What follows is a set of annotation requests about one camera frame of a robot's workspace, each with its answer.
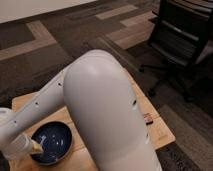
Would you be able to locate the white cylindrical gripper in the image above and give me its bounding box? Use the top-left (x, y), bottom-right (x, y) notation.
top-left (2, 134), bottom-right (43, 160)

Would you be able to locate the dark blue ceramic bowl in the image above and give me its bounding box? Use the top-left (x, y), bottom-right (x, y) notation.
top-left (31, 121), bottom-right (73, 166)

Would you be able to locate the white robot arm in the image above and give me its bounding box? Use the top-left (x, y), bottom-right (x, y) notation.
top-left (0, 49), bottom-right (163, 171)

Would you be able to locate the black and red snack bar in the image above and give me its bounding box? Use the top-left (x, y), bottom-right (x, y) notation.
top-left (143, 113), bottom-right (153, 125)

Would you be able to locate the black office chair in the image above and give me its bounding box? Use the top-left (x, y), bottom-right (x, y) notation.
top-left (139, 0), bottom-right (213, 102)

